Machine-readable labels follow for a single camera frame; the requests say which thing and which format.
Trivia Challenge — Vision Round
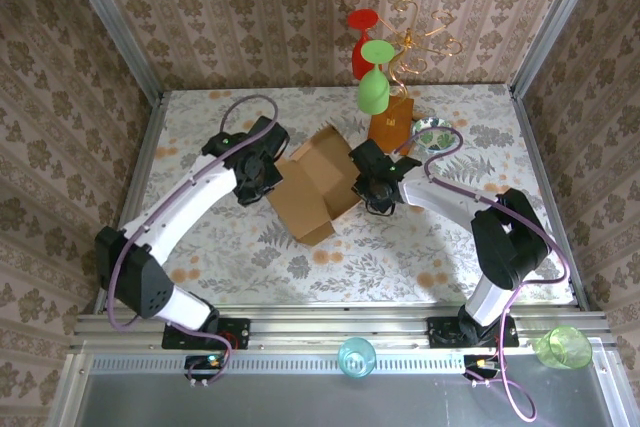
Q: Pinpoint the brown cardboard paper box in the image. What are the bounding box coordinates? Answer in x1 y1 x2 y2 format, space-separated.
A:
267 125 362 247

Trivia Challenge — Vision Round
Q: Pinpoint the brown wooden rack base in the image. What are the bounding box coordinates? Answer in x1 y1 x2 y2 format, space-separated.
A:
368 94 416 156

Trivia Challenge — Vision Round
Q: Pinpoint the green plastic wine glass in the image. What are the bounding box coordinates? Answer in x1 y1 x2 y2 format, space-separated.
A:
357 40 395 115

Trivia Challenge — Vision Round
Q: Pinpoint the leaf pattern bowl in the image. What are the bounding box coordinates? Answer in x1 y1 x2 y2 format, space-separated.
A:
410 116 456 153

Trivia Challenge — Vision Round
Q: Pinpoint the red plastic wine glass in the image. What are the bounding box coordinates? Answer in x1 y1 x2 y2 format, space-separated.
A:
346 7 381 82

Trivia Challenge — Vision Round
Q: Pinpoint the teal transparent plastic cup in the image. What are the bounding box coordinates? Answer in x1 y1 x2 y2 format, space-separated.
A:
337 336 376 379

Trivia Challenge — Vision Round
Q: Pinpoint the small left circuit board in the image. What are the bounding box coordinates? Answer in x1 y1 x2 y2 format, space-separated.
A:
183 353 230 381

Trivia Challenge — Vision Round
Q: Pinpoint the small circuit board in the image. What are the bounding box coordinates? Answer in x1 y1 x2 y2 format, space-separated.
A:
462 353 504 379
183 353 230 381

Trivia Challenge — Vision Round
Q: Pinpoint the small right circuit board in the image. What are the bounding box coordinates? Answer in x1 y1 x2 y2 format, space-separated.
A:
462 353 504 379

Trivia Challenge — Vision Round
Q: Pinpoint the grey metal sheet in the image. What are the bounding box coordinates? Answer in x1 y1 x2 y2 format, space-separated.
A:
47 352 634 427

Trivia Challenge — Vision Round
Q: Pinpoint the green transparent plastic cup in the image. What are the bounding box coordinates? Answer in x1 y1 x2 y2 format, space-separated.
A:
535 325 594 372

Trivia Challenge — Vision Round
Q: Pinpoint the aluminium table side rail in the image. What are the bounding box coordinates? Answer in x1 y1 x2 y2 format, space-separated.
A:
509 89 591 311
92 92 169 316

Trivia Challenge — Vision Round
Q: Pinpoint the gold wire glass rack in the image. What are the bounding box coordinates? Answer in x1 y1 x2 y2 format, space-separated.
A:
377 0 464 98

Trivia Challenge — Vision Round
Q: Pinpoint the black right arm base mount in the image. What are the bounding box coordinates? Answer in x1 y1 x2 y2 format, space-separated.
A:
426 315 520 349

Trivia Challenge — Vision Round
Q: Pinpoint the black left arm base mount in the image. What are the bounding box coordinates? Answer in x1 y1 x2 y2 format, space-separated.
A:
161 317 252 351

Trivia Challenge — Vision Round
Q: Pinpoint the slotted grey cable duct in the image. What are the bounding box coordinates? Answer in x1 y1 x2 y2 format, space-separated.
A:
92 355 469 372

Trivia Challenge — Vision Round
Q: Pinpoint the aluminium frame post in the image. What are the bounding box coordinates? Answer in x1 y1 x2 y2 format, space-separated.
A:
56 0 167 104
508 0 614 96

